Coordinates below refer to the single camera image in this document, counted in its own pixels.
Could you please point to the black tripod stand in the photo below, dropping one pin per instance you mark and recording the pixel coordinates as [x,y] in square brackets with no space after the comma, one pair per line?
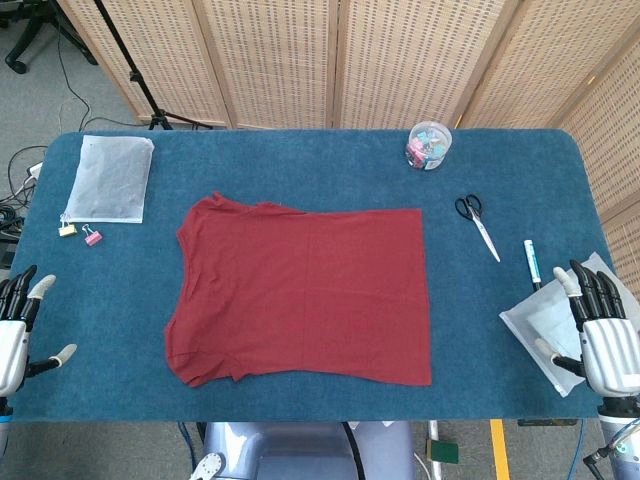
[131,75]

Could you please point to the black office chair base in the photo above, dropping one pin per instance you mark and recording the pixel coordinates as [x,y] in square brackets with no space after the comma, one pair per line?
[30,35]

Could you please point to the green block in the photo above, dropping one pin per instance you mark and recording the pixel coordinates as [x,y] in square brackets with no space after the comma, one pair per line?
[442,451]

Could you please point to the red t-shirt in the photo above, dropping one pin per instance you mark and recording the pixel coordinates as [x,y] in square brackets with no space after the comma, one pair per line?
[300,290]

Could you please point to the white and teal marker pen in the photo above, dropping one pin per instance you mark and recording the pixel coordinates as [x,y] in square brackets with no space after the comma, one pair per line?
[531,260]

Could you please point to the frosted bag with folded cloth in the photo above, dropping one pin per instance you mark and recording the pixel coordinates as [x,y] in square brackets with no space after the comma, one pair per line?
[525,320]

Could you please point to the grey-blue robot torso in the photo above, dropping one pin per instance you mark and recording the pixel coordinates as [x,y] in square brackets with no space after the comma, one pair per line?
[300,455]

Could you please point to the white power strip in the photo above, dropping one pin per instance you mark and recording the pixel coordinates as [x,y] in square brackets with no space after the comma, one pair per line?
[35,171]

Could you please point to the clear jar of binder clips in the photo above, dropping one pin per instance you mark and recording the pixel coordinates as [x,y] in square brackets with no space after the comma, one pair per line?
[428,147]

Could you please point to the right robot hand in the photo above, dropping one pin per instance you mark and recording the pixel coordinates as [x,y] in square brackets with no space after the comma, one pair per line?
[610,350]

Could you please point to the woven wooden folding screen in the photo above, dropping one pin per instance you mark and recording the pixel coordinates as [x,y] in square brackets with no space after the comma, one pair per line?
[275,60]

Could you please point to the white frosted zip bag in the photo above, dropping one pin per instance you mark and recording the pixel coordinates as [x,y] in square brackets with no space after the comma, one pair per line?
[110,180]

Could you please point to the yellow floor tape strip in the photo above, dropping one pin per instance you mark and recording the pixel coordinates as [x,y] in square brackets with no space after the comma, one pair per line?
[500,450]

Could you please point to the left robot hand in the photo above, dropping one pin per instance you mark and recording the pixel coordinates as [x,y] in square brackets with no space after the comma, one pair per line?
[12,345]

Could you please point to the gold binder clip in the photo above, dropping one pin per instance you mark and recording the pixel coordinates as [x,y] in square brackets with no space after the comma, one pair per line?
[67,231]

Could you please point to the white metal bracket plate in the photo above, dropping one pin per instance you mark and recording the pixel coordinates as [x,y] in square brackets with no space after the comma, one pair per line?
[207,467]

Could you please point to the blue table cover cloth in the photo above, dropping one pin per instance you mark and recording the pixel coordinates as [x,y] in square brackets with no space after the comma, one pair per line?
[300,165]

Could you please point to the white pipe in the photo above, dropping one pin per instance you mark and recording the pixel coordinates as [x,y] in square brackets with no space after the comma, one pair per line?
[435,430]

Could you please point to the pink binder clip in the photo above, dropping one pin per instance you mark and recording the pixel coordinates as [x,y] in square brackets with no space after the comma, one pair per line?
[92,238]

